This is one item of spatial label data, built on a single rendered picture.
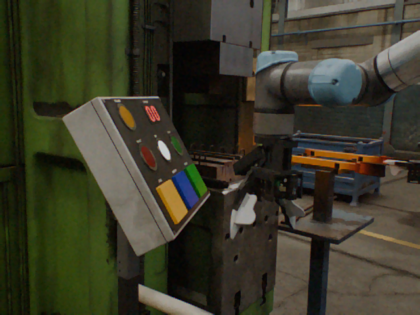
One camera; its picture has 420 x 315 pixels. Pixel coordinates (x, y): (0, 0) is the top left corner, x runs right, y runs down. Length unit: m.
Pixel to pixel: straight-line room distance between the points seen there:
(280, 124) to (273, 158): 0.06
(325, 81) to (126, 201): 0.39
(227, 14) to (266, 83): 0.62
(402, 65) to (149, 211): 0.48
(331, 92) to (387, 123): 8.58
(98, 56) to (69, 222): 0.57
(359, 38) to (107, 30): 8.64
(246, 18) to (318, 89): 0.80
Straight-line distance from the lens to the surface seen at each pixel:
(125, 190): 0.75
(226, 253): 1.36
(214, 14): 1.31
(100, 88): 1.21
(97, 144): 0.75
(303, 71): 0.72
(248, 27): 1.47
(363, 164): 1.61
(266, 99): 0.77
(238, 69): 1.41
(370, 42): 9.52
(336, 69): 0.69
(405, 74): 0.77
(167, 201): 0.76
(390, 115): 9.23
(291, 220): 0.89
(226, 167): 1.38
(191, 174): 0.96
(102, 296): 1.35
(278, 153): 0.77
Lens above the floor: 1.21
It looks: 9 degrees down
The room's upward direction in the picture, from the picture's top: 1 degrees clockwise
